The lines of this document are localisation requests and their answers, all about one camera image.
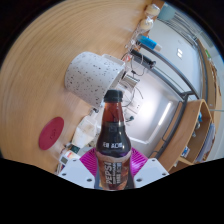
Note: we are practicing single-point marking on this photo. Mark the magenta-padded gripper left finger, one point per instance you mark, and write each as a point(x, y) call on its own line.
point(75, 173)

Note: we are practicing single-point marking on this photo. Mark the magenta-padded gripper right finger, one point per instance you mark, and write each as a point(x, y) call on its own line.
point(151, 172)

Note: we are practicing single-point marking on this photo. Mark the cola bottle with black cap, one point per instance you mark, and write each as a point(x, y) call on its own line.
point(113, 146)

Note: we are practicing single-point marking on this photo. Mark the small white digital display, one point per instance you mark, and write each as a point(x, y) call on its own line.
point(63, 160)

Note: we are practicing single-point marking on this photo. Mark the white tissue pack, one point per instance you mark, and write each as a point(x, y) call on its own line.
point(85, 131)

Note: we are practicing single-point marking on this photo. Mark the flat round red coaster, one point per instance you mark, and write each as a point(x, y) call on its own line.
point(51, 133)

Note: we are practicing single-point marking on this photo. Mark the white desk lamp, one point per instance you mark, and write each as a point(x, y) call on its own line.
point(165, 114)

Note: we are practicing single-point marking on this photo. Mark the speckled white mug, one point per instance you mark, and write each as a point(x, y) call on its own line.
point(90, 76)

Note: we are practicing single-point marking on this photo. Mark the black electric shaver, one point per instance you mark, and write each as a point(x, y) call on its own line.
point(143, 59)

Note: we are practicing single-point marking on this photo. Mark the blue tube bottle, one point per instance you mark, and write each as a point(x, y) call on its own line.
point(148, 42)

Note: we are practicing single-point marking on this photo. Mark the white tape roll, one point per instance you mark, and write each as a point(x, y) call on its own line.
point(152, 10)
point(146, 24)

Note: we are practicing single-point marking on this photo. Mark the teal sofa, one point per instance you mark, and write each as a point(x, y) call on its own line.
point(166, 12)

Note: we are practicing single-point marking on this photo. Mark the grey metal frame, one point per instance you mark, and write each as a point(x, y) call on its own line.
point(176, 73)

